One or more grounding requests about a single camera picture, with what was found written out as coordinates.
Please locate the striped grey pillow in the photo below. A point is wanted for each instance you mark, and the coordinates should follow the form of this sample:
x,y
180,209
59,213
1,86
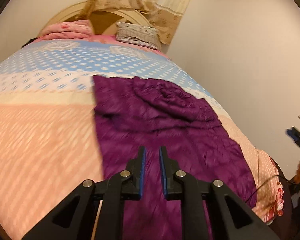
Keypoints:
x,y
138,35

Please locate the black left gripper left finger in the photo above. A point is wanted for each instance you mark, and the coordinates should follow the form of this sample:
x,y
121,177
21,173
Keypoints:
x,y
94,210

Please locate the polka dot bedspread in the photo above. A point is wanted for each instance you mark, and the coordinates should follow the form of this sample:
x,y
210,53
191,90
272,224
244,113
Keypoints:
x,y
48,140

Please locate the cream round headboard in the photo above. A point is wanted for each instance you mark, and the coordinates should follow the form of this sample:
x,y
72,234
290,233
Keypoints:
x,y
103,22

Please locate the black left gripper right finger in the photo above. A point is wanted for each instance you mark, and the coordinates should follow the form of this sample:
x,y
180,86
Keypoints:
x,y
209,209

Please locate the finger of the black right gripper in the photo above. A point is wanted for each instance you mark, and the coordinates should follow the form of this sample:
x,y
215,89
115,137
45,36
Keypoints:
x,y
294,134

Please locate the pink folded blanket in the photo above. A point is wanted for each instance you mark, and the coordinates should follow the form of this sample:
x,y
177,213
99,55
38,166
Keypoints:
x,y
67,30

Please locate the purple down jacket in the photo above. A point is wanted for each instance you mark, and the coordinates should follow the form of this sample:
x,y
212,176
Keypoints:
x,y
136,112

